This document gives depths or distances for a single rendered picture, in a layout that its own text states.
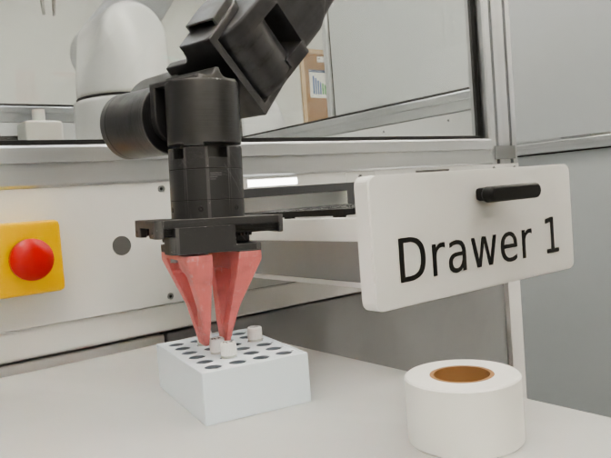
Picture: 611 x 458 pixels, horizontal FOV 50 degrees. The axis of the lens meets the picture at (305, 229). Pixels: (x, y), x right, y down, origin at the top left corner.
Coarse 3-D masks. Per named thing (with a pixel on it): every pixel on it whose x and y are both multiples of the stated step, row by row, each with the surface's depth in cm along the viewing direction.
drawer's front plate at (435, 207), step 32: (384, 192) 53; (416, 192) 55; (448, 192) 58; (544, 192) 66; (384, 224) 53; (416, 224) 55; (448, 224) 58; (480, 224) 60; (512, 224) 63; (544, 224) 66; (384, 256) 53; (416, 256) 55; (448, 256) 58; (512, 256) 63; (544, 256) 66; (384, 288) 53; (416, 288) 55; (448, 288) 58; (480, 288) 60
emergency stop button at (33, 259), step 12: (24, 240) 62; (36, 240) 62; (12, 252) 61; (24, 252) 61; (36, 252) 62; (48, 252) 63; (12, 264) 61; (24, 264) 61; (36, 264) 62; (48, 264) 63; (24, 276) 62; (36, 276) 62
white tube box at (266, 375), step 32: (160, 352) 56; (192, 352) 54; (256, 352) 52; (288, 352) 51; (160, 384) 57; (192, 384) 48; (224, 384) 47; (256, 384) 48; (288, 384) 49; (224, 416) 47
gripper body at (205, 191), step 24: (192, 168) 49; (216, 168) 49; (240, 168) 51; (192, 192) 49; (216, 192) 49; (240, 192) 51; (192, 216) 49; (216, 216) 49; (240, 216) 49; (264, 216) 50
